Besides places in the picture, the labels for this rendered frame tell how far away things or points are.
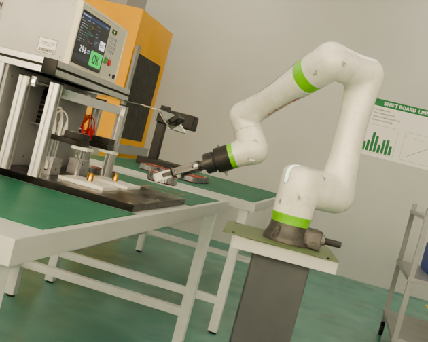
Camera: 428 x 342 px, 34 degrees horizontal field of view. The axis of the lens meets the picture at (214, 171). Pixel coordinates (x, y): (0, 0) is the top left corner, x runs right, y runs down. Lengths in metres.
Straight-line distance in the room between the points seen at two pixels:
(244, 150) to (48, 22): 0.78
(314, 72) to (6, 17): 0.98
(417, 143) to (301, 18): 1.79
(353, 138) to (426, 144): 5.17
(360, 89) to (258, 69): 5.28
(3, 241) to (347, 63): 1.33
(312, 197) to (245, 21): 5.60
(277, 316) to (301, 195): 0.38
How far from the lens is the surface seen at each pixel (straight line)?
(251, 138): 2.43
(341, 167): 2.29
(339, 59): 2.20
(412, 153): 7.44
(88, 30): 2.29
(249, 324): 2.19
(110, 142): 2.45
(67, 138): 2.22
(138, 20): 5.96
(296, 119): 7.45
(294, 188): 2.16
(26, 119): 2.30
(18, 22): 2.29
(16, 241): 1.25
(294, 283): 2.17
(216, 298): 3.81
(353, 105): 2.31
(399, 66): 7.52
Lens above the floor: 0.99
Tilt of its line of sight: 2 degrees down
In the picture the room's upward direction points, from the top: 15 degrees clockwise
